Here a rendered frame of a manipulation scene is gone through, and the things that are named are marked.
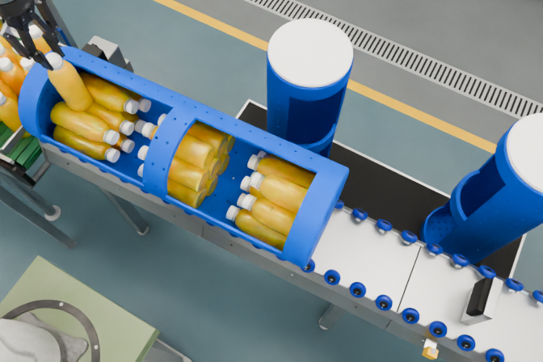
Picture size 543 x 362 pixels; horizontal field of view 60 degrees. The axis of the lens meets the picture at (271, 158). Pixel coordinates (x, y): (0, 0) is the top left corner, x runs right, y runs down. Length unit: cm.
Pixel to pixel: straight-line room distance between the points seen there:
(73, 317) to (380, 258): 82
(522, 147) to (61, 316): 133
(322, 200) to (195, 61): 191
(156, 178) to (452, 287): 86
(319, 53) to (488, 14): 195
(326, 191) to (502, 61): 220
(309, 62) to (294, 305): 120
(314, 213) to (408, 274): 42
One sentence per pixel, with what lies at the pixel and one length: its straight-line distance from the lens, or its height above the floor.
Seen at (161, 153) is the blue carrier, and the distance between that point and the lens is 120.
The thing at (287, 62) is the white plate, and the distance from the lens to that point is 154.
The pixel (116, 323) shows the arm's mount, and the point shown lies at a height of 106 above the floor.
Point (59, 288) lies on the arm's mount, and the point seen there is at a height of 107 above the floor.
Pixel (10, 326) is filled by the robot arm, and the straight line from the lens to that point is 110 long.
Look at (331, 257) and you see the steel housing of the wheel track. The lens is 139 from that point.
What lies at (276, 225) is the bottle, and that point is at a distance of 120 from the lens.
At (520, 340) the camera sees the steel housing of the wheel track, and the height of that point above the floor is 93.
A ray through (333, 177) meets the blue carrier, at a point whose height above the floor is 122.
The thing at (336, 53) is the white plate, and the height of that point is 104.
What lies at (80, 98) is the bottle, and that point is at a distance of 138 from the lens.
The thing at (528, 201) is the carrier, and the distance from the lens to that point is 158.
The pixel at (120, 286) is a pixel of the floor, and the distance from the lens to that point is 241.
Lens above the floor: 226
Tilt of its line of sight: 64 degrees down
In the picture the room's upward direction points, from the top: 1 degrees clockwise
